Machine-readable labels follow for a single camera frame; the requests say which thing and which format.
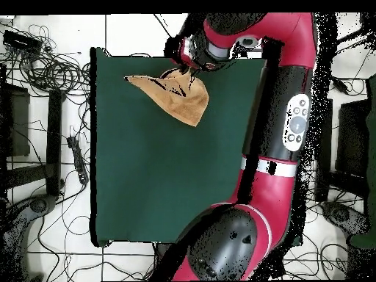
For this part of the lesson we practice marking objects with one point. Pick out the black rod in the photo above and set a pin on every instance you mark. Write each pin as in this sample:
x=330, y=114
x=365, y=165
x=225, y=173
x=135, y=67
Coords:
x=352, y=36

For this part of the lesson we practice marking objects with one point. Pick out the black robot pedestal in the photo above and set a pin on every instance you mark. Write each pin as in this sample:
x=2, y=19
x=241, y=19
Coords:
x=163, y=252

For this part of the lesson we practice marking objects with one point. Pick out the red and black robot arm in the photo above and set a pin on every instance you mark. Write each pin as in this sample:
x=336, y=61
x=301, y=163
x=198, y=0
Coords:
x=273, y=199

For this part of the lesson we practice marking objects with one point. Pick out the black horizontal beam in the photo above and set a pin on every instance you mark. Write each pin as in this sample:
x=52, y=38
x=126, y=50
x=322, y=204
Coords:
x=349, y=182
x=26, y=176

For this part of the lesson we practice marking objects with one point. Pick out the black adapter box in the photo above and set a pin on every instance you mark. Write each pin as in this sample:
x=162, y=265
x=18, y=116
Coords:
x=20, y=41

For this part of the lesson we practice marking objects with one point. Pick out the black power strip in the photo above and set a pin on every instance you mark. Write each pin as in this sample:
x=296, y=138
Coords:
x=77, y=158

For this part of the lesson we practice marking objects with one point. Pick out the tan terry towel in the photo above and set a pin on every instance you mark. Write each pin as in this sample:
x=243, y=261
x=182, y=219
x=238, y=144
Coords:
x=182, y=100

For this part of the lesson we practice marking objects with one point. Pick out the dark curved stand base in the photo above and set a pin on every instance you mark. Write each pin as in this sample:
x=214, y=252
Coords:
x=340, y=216
x=38, y=204

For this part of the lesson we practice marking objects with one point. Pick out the dark green table cloth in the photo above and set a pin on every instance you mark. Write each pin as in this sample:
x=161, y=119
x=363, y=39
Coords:
x=147, y=176

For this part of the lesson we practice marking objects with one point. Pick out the dark flat panel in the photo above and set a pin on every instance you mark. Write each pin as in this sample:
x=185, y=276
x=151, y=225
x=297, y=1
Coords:
x=352, y=138
x=17, y=123

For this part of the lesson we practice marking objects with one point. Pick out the black upright post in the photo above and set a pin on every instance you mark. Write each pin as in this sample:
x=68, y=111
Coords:
x=54, y=141
x=325, y=147

